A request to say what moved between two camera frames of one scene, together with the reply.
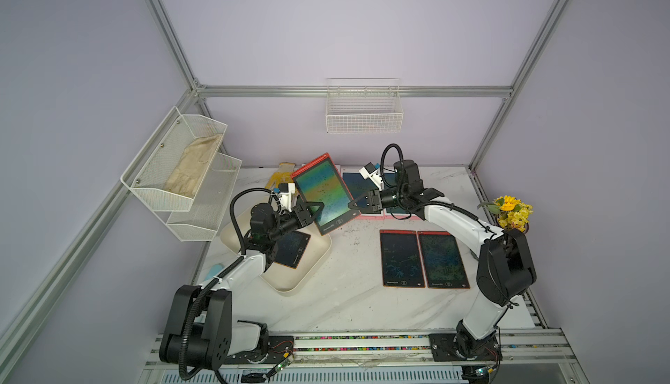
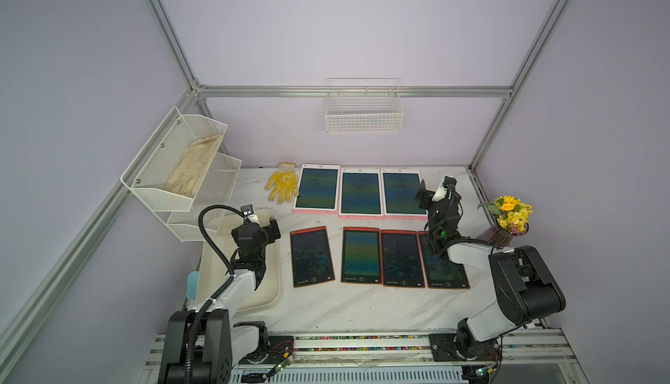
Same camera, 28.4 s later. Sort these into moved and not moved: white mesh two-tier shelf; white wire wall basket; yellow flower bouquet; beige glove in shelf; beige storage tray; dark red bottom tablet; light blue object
Moved: beige storage tray; light blue object
Not moved: yellow flower bouquet; beige glove in shelf; white mesh two-tier shelf; dark red bottom tablet; white wire wall basket
